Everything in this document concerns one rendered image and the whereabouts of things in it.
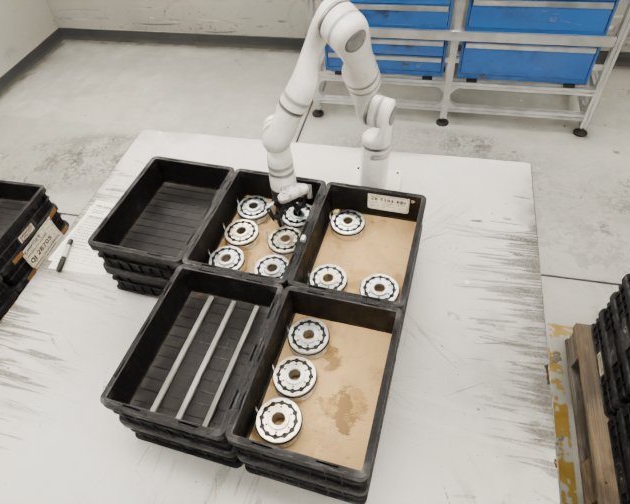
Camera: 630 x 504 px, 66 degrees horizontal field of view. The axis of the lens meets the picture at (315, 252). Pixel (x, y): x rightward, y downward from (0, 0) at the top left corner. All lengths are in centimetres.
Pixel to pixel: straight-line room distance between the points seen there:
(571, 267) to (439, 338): 134
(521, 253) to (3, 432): 156
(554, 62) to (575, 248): 108
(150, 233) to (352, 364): 77
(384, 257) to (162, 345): 65
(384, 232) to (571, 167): 190
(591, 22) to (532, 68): 35
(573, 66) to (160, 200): 239
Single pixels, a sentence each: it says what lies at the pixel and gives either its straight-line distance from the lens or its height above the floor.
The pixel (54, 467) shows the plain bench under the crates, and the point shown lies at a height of 70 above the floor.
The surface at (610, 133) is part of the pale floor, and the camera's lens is 355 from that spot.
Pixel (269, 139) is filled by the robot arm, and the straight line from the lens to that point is 123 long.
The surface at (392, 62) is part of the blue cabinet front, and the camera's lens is 316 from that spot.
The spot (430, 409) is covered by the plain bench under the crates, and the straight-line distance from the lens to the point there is 132.
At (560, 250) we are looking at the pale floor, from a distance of 270.
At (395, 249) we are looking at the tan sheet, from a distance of 142.
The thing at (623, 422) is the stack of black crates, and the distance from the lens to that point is 197.
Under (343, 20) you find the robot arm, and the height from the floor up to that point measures 146.
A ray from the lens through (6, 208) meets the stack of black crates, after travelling 255.
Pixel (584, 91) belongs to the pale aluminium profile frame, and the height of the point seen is 29.
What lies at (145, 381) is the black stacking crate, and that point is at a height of 83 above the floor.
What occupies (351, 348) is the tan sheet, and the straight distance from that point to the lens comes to 123.
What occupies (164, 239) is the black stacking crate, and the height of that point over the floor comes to 83.
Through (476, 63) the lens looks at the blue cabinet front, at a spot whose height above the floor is 42.
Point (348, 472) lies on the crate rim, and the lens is 102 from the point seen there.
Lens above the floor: 191
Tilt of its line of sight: 50 degrees down
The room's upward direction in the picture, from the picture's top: 6 degrees counter-clockwise
